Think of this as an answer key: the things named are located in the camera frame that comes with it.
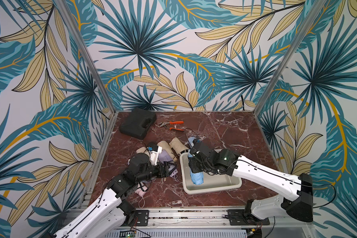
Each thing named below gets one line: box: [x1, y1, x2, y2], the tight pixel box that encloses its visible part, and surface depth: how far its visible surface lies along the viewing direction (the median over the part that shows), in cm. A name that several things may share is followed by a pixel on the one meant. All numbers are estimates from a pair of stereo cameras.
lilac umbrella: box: [157, 149, 179, 178], surface depth 89 cm
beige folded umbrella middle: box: [157, 140, 179, 162], surface depth 99 cm
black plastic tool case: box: [119, 107, 157, 140], surface depth 108 cm
